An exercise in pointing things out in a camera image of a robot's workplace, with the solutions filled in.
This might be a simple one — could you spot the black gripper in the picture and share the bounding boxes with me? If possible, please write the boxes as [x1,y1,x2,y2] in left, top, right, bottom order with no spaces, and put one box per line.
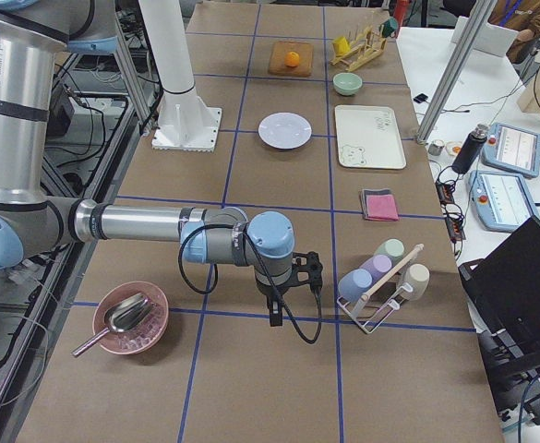
[268,251,321,327]

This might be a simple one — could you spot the white round plate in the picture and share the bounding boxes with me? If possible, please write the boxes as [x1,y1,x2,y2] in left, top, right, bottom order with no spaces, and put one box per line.
[258,113,312,150]

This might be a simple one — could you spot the orange fruit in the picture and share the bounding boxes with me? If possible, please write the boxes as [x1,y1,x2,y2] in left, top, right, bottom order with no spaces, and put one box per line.
[283,51,301,68]

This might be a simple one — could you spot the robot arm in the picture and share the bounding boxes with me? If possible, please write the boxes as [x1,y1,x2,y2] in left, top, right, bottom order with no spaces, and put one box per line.
[0,1,322,326]

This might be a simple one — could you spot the cream bear tray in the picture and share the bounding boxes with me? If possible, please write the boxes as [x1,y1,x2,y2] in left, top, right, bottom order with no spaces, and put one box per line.
[334,105,406,170]

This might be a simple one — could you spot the blue cup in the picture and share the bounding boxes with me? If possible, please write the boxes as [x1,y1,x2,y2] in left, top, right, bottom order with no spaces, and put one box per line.
[338,269,373,302]

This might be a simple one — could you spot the purple cup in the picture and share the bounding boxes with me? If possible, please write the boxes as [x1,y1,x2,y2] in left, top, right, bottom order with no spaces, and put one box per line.
[360,254,392,281]

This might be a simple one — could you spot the pink bowl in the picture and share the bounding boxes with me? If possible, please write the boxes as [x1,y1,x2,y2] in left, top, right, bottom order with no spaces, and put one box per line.
[92,281,169,355]

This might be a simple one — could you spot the grey cloth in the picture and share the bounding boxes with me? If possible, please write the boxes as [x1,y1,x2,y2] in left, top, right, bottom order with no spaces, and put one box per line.
[360,188,393,220]

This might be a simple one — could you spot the metal scoop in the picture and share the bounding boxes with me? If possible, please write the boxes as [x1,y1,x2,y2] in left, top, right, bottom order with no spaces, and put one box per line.
[71,293,153,357]

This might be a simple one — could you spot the beige cup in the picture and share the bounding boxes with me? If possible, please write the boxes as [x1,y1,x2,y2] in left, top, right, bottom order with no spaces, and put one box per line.
[400,263,430,301]

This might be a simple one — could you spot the pink cloth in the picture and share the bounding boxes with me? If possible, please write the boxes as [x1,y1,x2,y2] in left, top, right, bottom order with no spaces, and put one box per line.
[366,194,399,222]

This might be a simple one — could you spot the small metal tin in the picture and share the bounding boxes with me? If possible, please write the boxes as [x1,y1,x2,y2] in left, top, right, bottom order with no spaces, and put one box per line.
[427,139,445,157]

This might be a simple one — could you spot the light green bowl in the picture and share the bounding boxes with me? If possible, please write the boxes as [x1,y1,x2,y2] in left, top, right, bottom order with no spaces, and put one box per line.
[332,72,363,96]

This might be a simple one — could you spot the orange white round object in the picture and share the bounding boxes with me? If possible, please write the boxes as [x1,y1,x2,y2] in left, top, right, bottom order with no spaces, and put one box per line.
[445,143,462,157]

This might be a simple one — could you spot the black laptop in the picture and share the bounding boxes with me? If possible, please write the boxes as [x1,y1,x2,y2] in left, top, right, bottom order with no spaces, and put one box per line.
[459,216,540,370]

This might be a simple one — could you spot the wooden cutting board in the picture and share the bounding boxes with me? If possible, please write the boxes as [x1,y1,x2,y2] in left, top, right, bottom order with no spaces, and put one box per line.
[268,41,314,78]

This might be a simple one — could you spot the teach pendant near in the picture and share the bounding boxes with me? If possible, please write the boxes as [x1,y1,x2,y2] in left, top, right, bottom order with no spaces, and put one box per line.
[467,170,539,233]

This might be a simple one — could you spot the teach pendant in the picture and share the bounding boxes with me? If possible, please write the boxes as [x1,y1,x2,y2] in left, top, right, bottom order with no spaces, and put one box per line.
[481,123,540,178]
[467,170,539,233]

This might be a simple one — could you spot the small black device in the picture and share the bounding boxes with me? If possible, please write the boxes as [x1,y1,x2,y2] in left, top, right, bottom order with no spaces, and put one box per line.
[414,93,427,103]

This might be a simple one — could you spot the black bottle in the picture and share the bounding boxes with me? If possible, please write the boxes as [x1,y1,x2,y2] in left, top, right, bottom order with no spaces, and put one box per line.
[450,124,489,174]

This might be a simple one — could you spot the yellow mug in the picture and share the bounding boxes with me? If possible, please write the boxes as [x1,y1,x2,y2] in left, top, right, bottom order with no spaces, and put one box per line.
[332,36,351,57]

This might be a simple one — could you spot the wooden dish rack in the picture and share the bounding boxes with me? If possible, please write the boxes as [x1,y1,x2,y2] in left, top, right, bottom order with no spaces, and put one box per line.
[330,16,388,72]

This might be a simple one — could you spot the teach pendant far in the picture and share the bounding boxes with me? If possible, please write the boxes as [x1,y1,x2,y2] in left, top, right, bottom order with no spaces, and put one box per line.
[481,123,540,178]

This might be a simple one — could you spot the dark green cup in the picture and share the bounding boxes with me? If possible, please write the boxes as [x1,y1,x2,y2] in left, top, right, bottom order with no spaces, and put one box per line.
[378,18,399,38]

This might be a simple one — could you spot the white wire cup rack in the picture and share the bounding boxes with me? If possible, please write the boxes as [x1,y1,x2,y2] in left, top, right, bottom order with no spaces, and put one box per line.
[336,244,424,334]

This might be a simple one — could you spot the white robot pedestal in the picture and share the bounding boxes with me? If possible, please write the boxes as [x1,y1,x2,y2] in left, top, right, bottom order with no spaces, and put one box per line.
[139,0,222,152]

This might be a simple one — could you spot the aluminium frame post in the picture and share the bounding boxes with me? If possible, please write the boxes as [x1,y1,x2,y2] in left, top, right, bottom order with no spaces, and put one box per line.
[415,0,496,144]

